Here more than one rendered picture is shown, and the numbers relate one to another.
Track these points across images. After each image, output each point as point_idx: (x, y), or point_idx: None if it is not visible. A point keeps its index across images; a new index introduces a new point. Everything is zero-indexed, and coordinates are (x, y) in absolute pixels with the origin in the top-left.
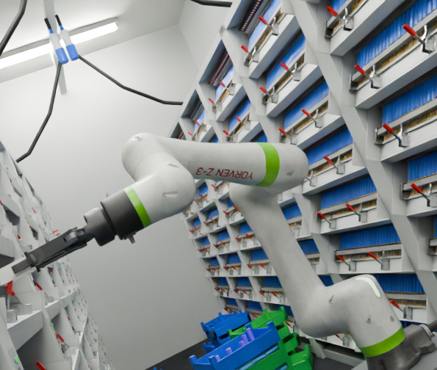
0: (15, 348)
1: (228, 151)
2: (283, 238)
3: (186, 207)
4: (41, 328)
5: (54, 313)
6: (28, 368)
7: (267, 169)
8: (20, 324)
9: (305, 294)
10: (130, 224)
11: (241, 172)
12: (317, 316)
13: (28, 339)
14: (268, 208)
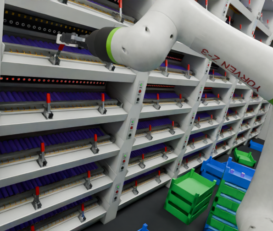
0: (23, 74)
1: (247, 51)
2: None
3: (137, 69)
4: (131, 82)
5: (178, 84)
6: (119, 94)
7: None
8: (51, 67)
9: (253, 202)
10: (102, 53)
11: (247, 78)
12: (241, 221)
13: (74, 79)
14: None
